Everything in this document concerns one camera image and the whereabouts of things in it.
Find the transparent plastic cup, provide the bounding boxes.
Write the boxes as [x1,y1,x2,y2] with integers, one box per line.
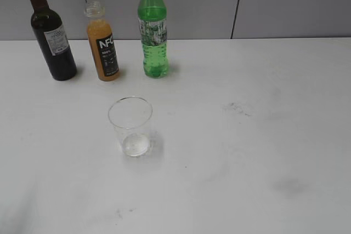
[107,96,153,157]

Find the NFC orange juice bottle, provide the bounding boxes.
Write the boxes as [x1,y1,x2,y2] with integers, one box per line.
[84,1,120,82]

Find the green plastic soda bottle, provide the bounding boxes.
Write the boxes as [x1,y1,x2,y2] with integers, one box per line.
[138,0,168,78]

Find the dark red wine bottle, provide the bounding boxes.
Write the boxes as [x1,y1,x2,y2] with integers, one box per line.
[30,0,77,81]

